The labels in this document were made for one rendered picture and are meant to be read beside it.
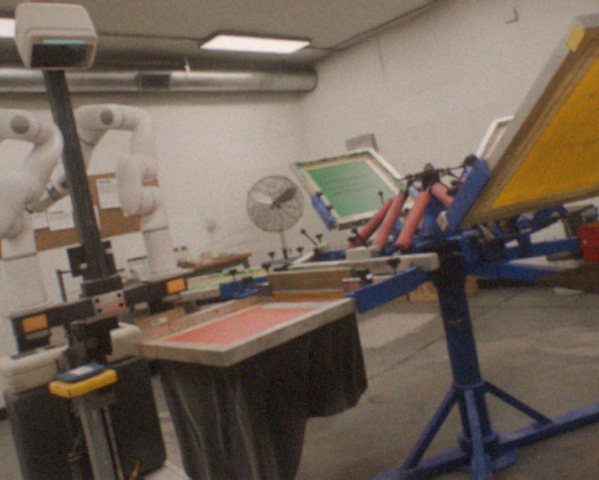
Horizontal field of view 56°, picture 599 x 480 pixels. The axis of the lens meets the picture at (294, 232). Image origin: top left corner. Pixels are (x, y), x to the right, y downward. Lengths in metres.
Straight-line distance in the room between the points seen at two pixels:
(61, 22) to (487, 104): 4.80
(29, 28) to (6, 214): 0.54
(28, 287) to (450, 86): 5.14
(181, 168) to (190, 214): 0.50
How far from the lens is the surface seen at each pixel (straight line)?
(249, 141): 6.89
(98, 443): 1.67
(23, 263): 1.87
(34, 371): 2.45
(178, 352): 1.52
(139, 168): 1.94
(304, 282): 1.94
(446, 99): 6.33
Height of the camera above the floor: 1.30
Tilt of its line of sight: 3 degrees down
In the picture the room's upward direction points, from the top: 11 degrees counter-clockwise
